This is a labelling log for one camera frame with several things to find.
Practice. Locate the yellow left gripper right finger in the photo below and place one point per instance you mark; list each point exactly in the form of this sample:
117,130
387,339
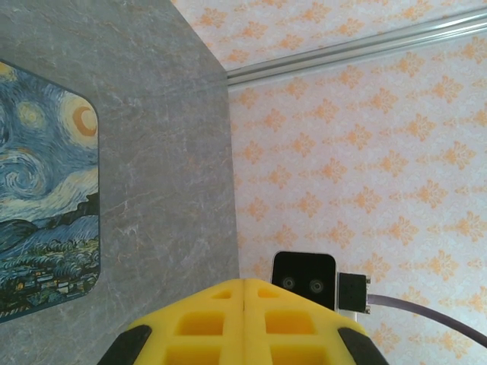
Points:
289,327

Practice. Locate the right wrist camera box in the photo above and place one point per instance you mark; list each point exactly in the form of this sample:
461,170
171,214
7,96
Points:
304,266

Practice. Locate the starry night print mat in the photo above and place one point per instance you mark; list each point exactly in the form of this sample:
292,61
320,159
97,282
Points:
45,171

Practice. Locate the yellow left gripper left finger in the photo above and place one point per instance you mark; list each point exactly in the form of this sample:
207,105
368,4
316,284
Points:
198,327

